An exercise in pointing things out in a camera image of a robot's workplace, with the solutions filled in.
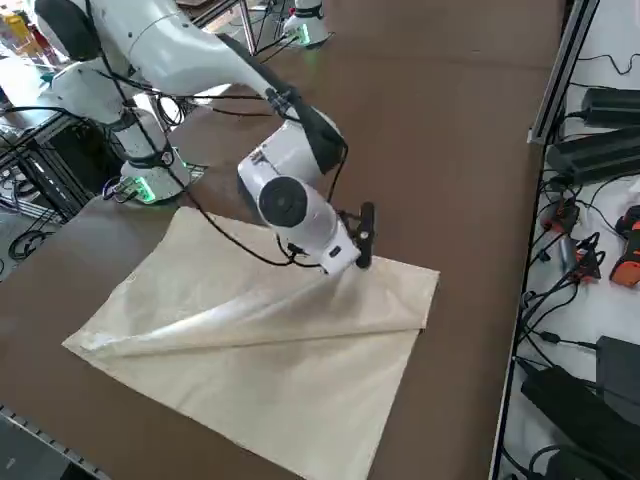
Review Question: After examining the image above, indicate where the small black power adapter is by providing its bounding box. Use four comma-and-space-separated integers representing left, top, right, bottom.
581, 87, 640, 126

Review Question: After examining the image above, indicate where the orange black power tool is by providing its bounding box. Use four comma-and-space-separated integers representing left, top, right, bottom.
608, 203, 640, 290

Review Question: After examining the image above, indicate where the orange black clamp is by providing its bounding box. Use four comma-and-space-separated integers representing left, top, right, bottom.
573, 232, 607, 285

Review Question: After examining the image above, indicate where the black flat adapter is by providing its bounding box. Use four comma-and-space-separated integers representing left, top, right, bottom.
596, 335, 640, 426

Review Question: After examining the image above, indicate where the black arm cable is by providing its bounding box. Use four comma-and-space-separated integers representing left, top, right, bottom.
84, 0, 351, 267

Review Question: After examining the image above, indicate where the large black power adapter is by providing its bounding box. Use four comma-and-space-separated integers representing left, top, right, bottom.
520, 366, 640, 474

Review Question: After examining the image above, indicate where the cream tablecloth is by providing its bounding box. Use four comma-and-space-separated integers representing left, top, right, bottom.
61, 207, 441, 480

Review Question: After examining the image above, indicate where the grey pen-shaped tool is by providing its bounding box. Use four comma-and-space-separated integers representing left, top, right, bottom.
558, 235, 577, 275

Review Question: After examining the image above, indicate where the black grey wrist handle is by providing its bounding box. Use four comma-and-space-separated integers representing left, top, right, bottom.
342, 201, 377, 272

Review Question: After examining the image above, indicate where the aluminium extrusion post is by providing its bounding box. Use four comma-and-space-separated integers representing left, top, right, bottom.
527, 0, 601, 145

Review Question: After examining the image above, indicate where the red black plug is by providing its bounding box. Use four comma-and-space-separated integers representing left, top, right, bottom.
541, 197, 582, 235

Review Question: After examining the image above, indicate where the aluminium table edge rail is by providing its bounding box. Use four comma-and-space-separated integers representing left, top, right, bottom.
0, 402, 109, 480

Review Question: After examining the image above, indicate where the long black power brick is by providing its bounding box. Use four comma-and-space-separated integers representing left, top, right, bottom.
546, 125, 640, 185

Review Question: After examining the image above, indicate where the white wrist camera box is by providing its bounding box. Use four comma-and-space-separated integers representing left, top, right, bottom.
319, 238, 362, 277

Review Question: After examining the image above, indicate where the black equipment case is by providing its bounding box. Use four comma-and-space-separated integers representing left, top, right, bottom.
47, 117, 126, 221

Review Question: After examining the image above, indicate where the yellow box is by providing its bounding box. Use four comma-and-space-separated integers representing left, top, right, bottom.
0, 13, 27, 51

